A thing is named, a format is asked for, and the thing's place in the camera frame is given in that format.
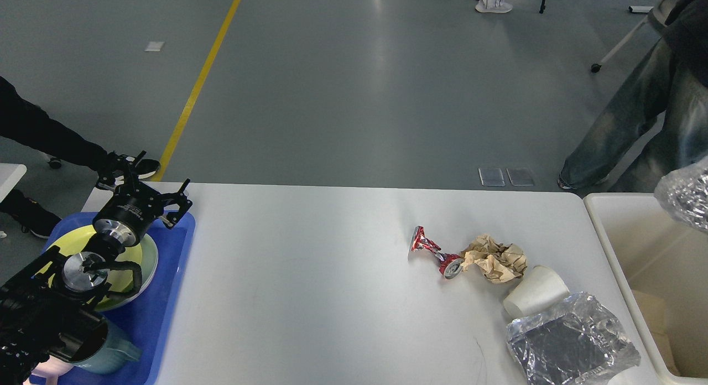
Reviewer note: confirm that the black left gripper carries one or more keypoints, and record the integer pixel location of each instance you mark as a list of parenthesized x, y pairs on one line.
[(128, 215)]

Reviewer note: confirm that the yellow plastic plate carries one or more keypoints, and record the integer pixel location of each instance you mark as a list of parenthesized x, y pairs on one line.
[(72, 244)]

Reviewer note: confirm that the teal mug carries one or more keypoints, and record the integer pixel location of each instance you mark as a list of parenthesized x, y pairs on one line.
[(106, 351)]

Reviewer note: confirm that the white paper cup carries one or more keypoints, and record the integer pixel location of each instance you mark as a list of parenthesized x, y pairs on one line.
[(540, 288)]

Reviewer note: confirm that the silver foil bag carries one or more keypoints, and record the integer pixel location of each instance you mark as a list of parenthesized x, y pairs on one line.
[(682, 193), (575, 341)]

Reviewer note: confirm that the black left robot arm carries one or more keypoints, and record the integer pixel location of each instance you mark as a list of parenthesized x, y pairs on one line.
[(49, 307)]

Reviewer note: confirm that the blue plastic tray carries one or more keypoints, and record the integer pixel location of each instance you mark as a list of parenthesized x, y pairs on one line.
[(147, 318)]

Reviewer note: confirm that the pink ribbed mug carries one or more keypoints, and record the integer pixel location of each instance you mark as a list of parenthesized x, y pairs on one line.
[(52, 369)]

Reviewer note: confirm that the red snack wrapper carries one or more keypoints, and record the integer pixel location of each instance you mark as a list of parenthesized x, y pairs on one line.
[(450, 265)]

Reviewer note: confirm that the white plastic bin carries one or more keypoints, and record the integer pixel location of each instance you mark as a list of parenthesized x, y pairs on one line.
[(650, 252)]

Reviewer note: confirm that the person in grey jeans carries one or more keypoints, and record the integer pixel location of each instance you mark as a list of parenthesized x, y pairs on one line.
[(671, 80)]

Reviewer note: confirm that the white rolling chair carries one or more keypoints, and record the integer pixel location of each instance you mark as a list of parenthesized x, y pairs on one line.
[(655, 16)]

